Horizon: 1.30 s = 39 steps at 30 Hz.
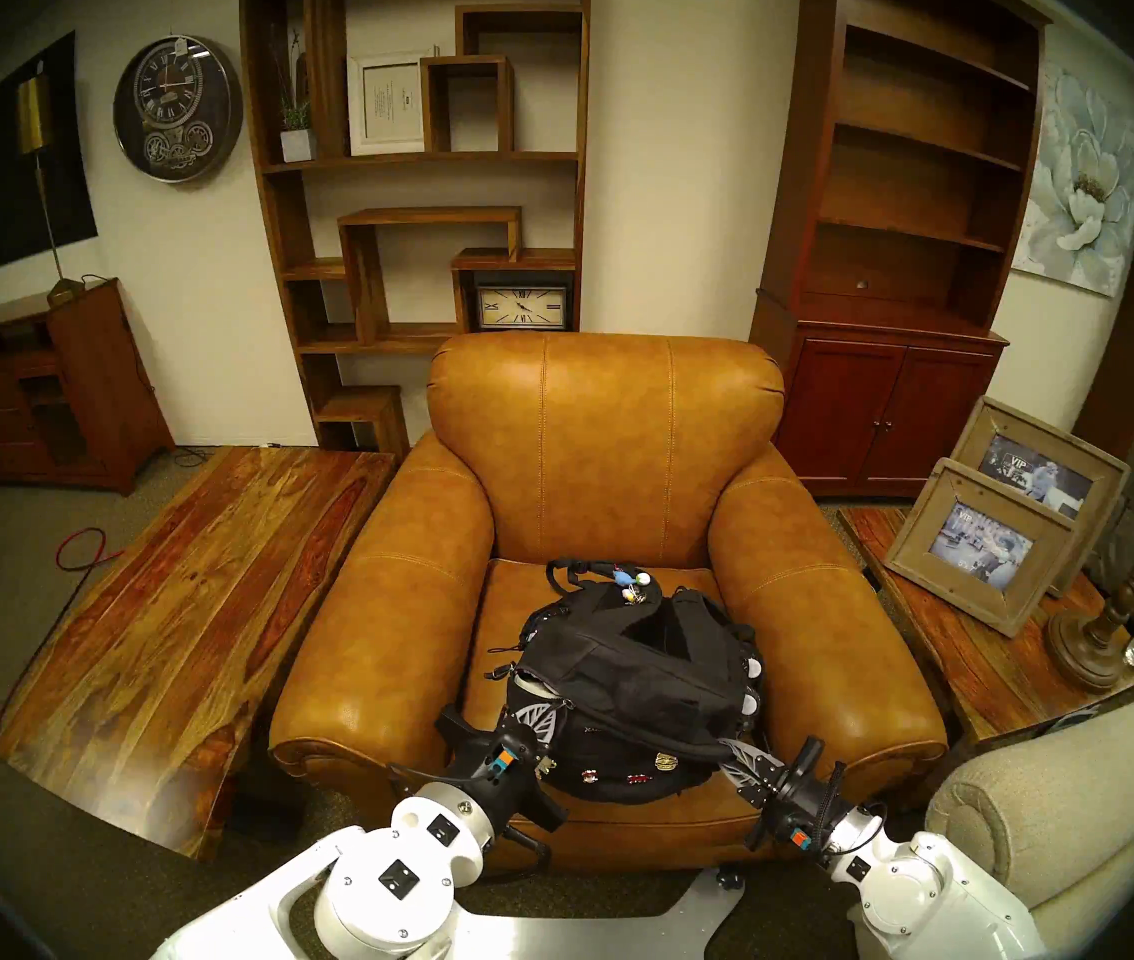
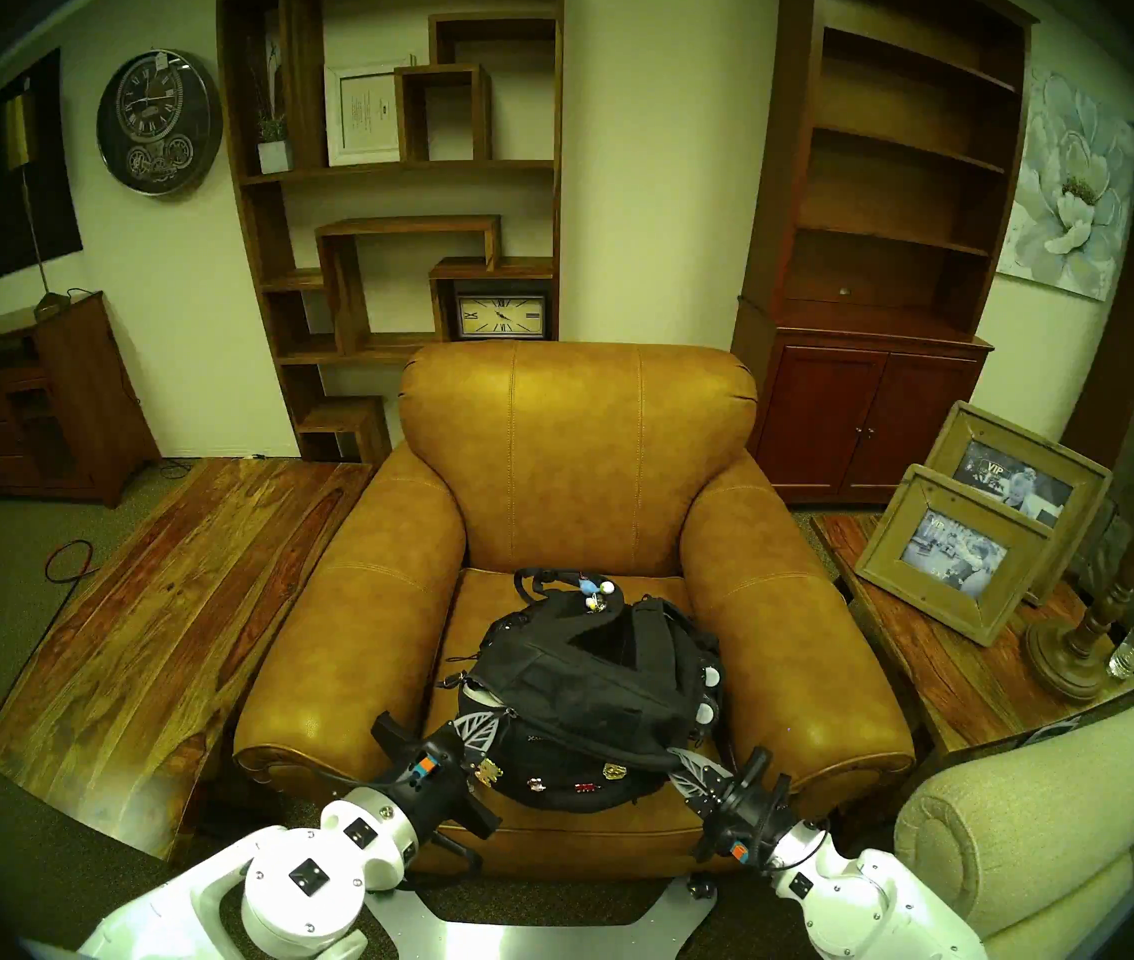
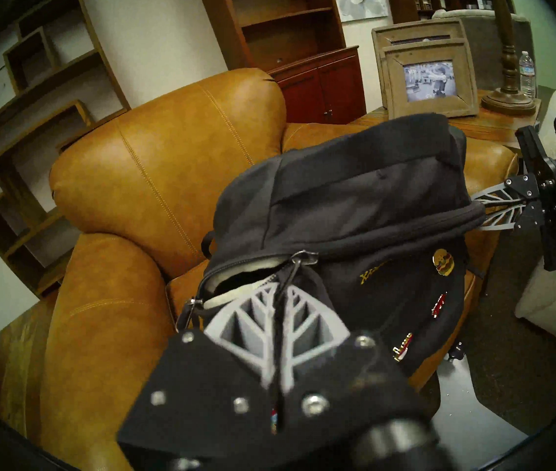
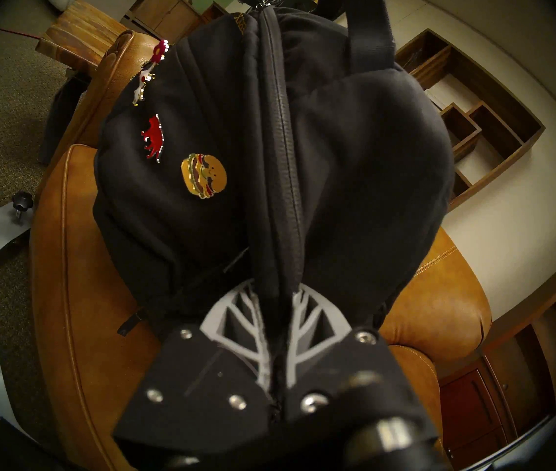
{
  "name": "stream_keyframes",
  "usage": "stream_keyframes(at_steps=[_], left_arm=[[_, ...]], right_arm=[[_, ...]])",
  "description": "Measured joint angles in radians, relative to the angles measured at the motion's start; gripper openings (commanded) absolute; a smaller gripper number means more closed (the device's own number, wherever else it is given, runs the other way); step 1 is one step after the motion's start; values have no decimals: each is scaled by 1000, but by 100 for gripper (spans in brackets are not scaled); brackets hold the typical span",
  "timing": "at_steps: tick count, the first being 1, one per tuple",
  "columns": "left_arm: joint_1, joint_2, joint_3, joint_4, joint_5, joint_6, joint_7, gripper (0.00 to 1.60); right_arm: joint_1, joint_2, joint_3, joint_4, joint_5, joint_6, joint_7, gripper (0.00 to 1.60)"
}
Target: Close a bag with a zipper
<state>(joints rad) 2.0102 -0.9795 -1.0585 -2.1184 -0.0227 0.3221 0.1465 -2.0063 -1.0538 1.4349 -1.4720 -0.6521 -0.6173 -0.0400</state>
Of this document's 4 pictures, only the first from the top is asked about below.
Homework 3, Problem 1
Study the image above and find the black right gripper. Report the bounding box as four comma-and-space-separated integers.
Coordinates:
718, 734, 846, 857

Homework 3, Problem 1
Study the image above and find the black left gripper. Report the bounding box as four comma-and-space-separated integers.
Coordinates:
435, 702, 570, 835

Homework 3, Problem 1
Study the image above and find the black backpack with pins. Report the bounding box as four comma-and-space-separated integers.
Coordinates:
487, 558, 770, 805

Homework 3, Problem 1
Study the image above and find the rustic wooden side table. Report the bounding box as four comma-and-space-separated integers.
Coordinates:
837, 506, 1134, 747

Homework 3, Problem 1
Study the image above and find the tan leather armchair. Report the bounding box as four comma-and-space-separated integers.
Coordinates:
267, 330, 950, 874

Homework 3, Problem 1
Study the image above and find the beige fabric armchair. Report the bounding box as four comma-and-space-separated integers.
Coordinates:
847, 668, 1134, 960

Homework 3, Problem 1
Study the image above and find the wooden lamp base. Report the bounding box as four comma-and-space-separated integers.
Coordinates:
1045, 438, 1134, 693

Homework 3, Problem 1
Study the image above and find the striped wooden coffee table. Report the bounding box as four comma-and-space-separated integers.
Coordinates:
0, 445, 398, 862

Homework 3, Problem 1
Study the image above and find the cherry wood bookcase hutch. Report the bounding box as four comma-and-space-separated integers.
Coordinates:
749, 0, 1053, 499

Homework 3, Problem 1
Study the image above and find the rectangular mantel clock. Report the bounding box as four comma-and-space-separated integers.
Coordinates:
475, 283, 570, 332

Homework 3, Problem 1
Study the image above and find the geometric open wooden shelf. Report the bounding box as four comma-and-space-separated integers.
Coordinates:
238, 0, 593, 459

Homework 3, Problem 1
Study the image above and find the reddish wooden sideboard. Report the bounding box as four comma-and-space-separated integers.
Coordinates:
0, 278, 176, 497

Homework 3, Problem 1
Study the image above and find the small potted plant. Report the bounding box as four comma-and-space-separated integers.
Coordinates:
267, 26, 318, 164

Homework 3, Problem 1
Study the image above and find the white framed certificate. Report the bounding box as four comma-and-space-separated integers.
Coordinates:
346, 46, 440, 158

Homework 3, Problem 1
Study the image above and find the white flower canvas painting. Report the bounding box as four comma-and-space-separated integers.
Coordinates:
1010, 63, 1134, 299

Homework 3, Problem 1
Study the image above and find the gold shade brass lamp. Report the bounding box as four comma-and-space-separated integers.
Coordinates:
15, 73, 88, 307

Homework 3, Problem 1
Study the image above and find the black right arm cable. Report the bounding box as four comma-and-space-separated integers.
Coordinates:
822, 763, 890, 859

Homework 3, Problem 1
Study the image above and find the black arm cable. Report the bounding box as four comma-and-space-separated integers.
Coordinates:
822, 763, 890, 859
387, 763, 556, 887

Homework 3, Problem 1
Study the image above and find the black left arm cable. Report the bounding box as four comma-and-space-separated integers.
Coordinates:
387, 763, 556, 887

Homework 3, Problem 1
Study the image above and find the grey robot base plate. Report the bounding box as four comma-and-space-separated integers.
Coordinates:
452, 865, 746, 960

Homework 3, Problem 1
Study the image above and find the small weathered wood picture frame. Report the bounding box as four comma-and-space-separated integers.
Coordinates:
883, 457, 1078, 639

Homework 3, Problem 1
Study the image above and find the large weathered wood picture frame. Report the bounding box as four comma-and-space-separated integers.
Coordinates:
950, 395, 1131, 599

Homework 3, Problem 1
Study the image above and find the red floor cable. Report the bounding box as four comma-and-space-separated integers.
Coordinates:
0, 526, 118, 849

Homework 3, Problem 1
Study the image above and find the round black wall clock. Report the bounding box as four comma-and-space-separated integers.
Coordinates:
112, 34, 245, 184

